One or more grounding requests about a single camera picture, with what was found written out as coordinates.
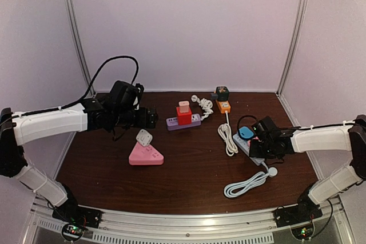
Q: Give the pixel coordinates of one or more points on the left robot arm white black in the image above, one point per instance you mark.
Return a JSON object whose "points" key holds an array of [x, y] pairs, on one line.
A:
{"points": [[20, 128]]}

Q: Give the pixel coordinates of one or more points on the purple power strip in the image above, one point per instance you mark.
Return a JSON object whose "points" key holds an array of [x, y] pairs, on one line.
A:
{"points": [[176, 123]]}

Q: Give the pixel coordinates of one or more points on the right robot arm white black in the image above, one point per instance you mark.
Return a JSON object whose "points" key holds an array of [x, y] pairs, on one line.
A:
{"points": [[345, 136]]}

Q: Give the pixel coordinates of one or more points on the pink triangular power strip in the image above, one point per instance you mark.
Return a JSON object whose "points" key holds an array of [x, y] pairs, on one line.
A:
{"points": [[145, 156]]}

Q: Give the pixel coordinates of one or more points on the blue plug adapter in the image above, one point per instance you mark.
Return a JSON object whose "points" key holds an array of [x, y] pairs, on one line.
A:
{"points": [[245, 133]]}

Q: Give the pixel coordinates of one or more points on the dark green cube adapter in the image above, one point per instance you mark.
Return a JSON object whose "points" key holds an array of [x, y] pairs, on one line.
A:
{"points": [[222, 93]]}

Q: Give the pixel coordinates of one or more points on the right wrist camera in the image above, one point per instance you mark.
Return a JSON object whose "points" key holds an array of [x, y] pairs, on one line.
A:
{"points": [[264, 126]]}

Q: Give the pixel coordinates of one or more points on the light blue power strip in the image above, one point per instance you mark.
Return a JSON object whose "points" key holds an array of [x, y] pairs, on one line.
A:
{"points": [[244, 146]]}

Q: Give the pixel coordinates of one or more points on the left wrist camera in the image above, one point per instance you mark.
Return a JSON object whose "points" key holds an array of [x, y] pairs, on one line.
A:
{"points": [[139, 93]]}

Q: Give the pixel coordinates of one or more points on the white cube plug adapter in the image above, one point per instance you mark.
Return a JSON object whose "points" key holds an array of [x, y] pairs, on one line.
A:
{"points": [[144, 138]]}

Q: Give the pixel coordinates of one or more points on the left aluminium frame post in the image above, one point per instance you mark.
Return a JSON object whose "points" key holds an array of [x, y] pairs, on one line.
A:
{"points": [[77, 41]]}

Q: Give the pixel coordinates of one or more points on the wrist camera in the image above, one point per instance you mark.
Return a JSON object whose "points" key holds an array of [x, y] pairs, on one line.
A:
{"points": [[139, 93], [264, 126]]}

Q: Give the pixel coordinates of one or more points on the light pink usb charger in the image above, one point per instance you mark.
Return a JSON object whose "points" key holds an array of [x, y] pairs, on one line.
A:
{"points": [[183, 106]]}

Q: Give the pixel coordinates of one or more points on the red cube socket adapter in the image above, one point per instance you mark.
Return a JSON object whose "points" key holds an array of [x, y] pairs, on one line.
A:
{"points": [[184, 115]]}

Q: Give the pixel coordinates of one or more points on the pink plug adapter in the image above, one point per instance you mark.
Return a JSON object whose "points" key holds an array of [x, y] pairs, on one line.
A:
{"points": [[254, 143]]}

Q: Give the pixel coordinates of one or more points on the white coiled cable purple strip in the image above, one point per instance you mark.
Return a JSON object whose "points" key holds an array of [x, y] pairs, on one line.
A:
{"points": [[205, 104]]}

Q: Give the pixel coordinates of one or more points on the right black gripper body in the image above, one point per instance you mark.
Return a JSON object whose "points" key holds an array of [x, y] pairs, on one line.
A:
{"points": [[265, 152]]}

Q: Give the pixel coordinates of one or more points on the front aluminium rail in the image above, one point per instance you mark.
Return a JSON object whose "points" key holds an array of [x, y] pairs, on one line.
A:
{"points": [[247, 227]]}

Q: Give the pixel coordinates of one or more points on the aluminium frame post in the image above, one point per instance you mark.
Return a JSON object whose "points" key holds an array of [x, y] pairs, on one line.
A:
{"points": [[77, 41], [299, 19]]}

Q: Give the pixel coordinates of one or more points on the right aluminium frame post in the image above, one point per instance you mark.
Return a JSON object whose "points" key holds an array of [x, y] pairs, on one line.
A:
{"points": [[299, 19]]}

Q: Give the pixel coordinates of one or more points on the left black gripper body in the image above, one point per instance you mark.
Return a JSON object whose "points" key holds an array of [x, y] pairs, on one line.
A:
{"points": [[124, 119]]}

